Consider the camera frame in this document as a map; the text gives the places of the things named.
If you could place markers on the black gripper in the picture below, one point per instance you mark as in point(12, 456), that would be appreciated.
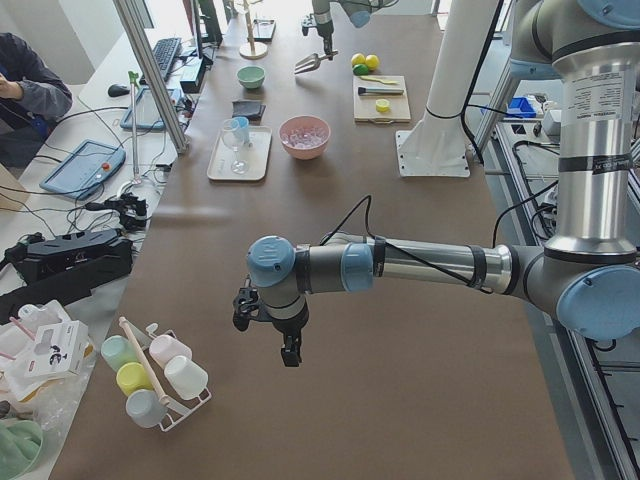
point(288, 329)
point(325, 31)

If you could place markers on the metal ice scoop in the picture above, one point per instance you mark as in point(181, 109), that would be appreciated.
point(312, 62)

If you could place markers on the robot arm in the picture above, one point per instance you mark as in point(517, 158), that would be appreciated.
point(585, 276)
point(358, 12)

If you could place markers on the white cup in rack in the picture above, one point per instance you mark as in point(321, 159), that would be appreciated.
point(186, 377)

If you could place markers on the clear ice cubes pile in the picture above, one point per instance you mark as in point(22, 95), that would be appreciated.
point(304, 138)

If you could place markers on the light blue cup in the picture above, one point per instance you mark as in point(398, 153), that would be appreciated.
point(241, 132)

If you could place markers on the pink cup in rack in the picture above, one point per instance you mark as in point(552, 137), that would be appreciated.
point(165, 347)

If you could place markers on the white cup rack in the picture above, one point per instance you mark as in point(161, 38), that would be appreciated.
point(178, 409)

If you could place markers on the grey cup in rack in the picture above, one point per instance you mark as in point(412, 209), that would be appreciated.
point(145, 409)

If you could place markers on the yellow cup in rack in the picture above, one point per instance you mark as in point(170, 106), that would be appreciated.
point(132, 377)

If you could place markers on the green cup in rack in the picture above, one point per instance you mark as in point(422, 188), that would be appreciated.
point(117, 351)

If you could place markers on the yellow lemon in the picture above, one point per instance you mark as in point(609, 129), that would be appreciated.
point(372, 62)
point(358, 59)

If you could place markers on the green lime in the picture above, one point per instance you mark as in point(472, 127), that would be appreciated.
point(360, 70)

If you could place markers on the metal muddler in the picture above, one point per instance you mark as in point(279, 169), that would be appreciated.
point(371, 91)

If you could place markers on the wooden mug tree stand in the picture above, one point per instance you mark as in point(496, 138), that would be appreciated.
point(251, 49)

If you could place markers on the yellow plastic knife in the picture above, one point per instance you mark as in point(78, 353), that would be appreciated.
point(380, 80)

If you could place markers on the wooden cutting board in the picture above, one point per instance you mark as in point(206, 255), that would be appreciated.
point(364, 106)

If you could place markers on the green bowl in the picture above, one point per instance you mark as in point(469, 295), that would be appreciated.
point(251, 77)

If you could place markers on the half lemon slice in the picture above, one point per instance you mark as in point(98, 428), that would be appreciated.
point(382, 105)

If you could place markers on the grey folded cloth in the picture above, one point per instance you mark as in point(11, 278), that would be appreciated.
point(253, 110)

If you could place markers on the pink bowl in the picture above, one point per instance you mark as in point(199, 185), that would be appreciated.
point(300, 121)

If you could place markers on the clear wine glass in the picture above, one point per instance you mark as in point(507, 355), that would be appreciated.
point(239, 165)

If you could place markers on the cream serving tray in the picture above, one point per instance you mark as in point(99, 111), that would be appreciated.
point(255, 156)

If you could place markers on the black keyboard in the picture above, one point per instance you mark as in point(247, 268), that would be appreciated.
point(165, 52)

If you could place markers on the blue storage bin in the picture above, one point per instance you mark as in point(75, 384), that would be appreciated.
point(523, 107)

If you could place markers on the black computer mouse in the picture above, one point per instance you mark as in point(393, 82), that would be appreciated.
point(117, 90)

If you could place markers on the white product box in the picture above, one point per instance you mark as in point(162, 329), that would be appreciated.
point(58, 350)

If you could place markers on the black device case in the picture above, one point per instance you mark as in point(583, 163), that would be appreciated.
point(65, 268)

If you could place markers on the blue teach pendant tablet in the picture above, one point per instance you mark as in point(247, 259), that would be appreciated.
point(84, 170)

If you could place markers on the seated person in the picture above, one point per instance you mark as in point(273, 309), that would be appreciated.
point(33, 99)

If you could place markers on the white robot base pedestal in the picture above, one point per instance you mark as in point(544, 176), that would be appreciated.
point(437, 144)

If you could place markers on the aluminium frame post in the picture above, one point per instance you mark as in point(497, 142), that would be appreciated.
point(131, 21)

